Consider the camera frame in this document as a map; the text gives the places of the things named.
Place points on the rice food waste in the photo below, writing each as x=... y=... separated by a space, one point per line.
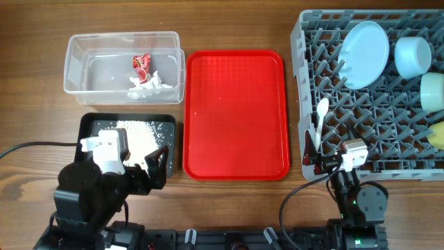
x=143 y=138

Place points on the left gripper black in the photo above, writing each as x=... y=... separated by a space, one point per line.
x=141 y=185

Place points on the black tray bin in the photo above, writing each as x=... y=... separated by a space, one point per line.
x=87 y=119

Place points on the clear plastic bin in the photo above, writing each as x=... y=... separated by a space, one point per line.
x=98 y=67

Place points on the red serving tray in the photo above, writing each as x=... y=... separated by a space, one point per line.
x=235 y=122

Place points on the white plastic spoon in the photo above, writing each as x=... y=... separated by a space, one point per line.
x=321 y=109

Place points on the white tissue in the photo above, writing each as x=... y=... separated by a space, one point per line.
x=154 y=85

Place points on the red snack wrapper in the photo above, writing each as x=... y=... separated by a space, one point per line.
x=141 y=66

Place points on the green bowl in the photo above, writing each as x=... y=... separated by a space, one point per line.
x=431 y=92

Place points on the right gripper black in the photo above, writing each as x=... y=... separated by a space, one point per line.
x=311 y=157

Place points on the grey dishwasher rack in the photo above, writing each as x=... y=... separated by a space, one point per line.
x=387 y=113

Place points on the light blue bowl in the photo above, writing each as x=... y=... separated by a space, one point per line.
x=413 y=57

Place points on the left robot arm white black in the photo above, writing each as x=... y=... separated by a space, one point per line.
x=86 y=200

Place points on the light blue plate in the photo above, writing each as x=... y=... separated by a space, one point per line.
x=363 y=55

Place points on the yellow plastic cup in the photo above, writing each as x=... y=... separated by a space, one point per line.
x=436 y=137

